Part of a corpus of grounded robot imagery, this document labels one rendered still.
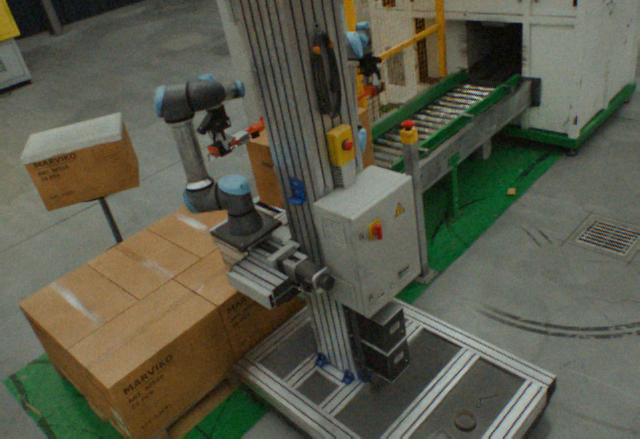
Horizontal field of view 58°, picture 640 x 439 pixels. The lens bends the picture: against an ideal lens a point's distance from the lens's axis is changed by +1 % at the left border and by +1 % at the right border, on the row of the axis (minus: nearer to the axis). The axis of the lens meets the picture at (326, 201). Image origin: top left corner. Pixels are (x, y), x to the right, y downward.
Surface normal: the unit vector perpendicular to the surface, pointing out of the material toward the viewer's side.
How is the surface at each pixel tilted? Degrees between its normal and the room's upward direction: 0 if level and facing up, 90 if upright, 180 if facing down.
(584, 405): 0
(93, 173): 90
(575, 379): 0
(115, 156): 90
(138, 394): 90
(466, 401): 0
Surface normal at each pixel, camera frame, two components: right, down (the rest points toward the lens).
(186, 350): 0.73, 0.25
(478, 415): -0.16, -0.84
